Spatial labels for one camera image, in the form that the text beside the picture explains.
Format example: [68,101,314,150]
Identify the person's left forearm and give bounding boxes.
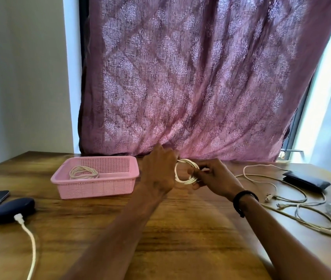
[63,189,169,280]

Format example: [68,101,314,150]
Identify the pink plastic basket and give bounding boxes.
[50,156,140,200]

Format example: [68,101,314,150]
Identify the dark blue earbuds case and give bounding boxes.
[0,197,36,225]

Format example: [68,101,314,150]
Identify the black wristband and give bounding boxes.
[232,191,259,218]

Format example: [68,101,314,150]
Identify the wooden desk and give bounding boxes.
[0,151,331,280]

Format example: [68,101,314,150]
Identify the metal window latch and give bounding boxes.
[279,148,305,161]

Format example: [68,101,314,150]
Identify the black wallet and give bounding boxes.
[282,171,331,193]

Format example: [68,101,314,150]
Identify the person's right forearm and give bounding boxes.
[238,196,331,280]

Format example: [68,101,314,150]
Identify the person's right hand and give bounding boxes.
[187,158,245,201]

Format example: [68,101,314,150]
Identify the white charging cable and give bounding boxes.
[173,159,202,185]
[13,214,37,280]
[69,166,99,180]

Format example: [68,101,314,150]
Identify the purple patterned curtain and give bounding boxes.
[78,0,331,163]

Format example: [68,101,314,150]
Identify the person's left hand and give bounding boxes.
[141,143,181,196]

